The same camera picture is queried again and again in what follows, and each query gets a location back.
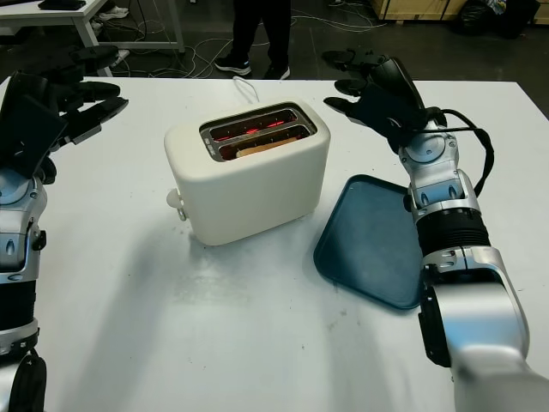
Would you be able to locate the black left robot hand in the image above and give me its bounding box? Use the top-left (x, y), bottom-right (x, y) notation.
top-left (0, 45), bottom-right (130, 146)

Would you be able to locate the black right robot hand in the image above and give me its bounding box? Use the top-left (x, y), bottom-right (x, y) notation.
top-left (321, 49), bottom-right (428, 128)

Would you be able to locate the browned toast slice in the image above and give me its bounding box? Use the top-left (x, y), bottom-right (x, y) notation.
top-left (234, 136), bottom-right (297, 159)

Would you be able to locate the person in dark trousers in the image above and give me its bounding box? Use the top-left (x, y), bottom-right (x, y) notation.
top-left (214, 0), bottom-right (293, 81)

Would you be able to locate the white two-slot toaster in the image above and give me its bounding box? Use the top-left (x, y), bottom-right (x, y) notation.
top-left (163, 100), bottom-right (332, 246)

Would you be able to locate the white desk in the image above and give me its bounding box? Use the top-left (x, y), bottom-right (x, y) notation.
top-left (0, 0), bottom-right (186, 53)

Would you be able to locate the white sneaker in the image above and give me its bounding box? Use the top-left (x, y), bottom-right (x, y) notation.
top-left (97, 3), bottom-right (130, 21)

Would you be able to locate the black laptop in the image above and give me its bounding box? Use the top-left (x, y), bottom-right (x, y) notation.
top-left (37, 0), bottom-right (87, 11)

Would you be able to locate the black garbage bag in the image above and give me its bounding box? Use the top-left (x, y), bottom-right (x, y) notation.
top-left (454, 0), bottom-right (541, 38)

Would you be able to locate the dark blue plastic tray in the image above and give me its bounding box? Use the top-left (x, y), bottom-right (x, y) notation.
top-left (312, 173), bottom-right (424, 311)

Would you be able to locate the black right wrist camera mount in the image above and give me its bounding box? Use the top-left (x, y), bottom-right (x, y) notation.
top-left (355, 83), bottom-right (421, 155)

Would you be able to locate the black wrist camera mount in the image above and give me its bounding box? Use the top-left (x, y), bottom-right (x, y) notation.
top-left (355, 83), bottom-right (421, 155)
top-left (0, 94), bottom-right (70, 179)

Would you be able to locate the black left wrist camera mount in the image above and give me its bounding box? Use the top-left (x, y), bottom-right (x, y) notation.
top-left (0, 94), bottom-right (70, 179)

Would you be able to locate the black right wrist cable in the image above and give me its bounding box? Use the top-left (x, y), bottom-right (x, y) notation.
top-left (422, 106), bottom-right (495, 195)

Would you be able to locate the white toaster power cable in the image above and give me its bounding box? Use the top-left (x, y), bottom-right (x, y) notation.
top-left (232, 76), bottom-right (262, 105)

